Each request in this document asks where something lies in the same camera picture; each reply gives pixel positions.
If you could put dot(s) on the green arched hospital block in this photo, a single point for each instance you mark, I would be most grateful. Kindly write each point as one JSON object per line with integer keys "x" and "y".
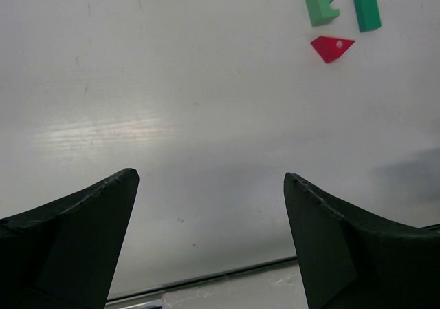
{"x": 321, "y": 12}

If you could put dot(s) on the aluminium table rail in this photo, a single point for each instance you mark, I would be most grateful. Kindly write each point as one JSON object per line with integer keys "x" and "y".
{"x": 256, "y": 268}

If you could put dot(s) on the red triangular wooden block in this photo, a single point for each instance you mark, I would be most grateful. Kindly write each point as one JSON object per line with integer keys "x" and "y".
{"x": 331, "y": 49}

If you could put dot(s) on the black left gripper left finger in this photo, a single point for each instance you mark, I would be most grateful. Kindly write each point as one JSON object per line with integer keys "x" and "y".
{"x": 64, "y": 254}

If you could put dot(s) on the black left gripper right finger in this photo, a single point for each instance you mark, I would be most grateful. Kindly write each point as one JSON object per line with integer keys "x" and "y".
{"x": 351, "y": 258}

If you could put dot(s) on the green rectangular wooden block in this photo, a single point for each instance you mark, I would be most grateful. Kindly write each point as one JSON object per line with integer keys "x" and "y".
{"x": 368, "y": 15}

